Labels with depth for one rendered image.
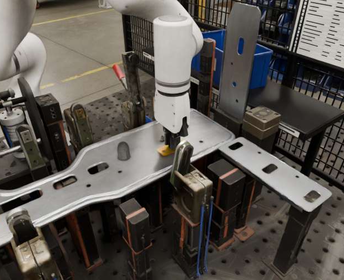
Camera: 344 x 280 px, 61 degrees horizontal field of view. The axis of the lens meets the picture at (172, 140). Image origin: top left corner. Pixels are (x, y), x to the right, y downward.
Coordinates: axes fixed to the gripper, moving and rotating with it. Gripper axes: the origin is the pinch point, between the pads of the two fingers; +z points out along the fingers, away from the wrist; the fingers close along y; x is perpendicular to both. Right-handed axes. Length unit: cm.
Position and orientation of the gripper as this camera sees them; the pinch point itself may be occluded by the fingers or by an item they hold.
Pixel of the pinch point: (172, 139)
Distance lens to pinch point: 80.3
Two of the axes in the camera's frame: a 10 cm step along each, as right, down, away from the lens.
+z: 0.0, 8.1, 5.8
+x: 8.1, -3.4, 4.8
